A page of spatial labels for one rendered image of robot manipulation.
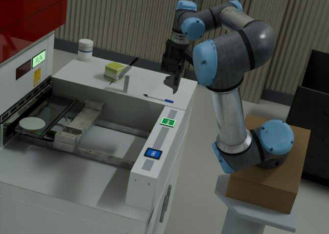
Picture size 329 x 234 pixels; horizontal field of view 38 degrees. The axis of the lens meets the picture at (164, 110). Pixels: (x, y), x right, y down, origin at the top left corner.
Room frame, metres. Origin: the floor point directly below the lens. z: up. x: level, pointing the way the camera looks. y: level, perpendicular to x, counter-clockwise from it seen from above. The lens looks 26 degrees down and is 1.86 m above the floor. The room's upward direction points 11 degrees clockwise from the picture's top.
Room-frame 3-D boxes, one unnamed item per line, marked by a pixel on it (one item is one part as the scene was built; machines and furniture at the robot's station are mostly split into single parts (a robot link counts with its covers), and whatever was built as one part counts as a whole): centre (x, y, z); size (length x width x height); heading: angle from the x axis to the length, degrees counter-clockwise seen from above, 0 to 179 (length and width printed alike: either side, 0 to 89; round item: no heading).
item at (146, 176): (1.59, -0.01, 0.89); 0.55 x 0.09 x 0.14; 172
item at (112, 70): (2.05, 0.26, 1.00); 0.07 x 0.07 x 0.07; 63
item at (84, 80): (2.07, 0.20, 0.89); 0.62 x 0.35 x 0.14; 82
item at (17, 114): (1.72, 0.55, 0.89); 0.44 x 0.02 x 0.10; 172
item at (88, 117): (1.72, 0.33, 0.87); 0.36 x 0.08 x 0.03; 172
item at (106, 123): (1.85, 0.26, 0.84); 0.50 x 0.02 x 0.03; 82
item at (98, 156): (1.58, 0.30, 0.84); 0.50 x 0.02 x 0.03; 82
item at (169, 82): (1.70, 0.00, 1.14); 0.06 x 0.03 x 0.09; 82
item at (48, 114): (1.74, 0.60, 0.90); 0.34 x 0.34 x 0.01; 82
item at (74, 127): (1.65, 0.34, 0.89); 0.08 x 0.03 x 0.03; 82
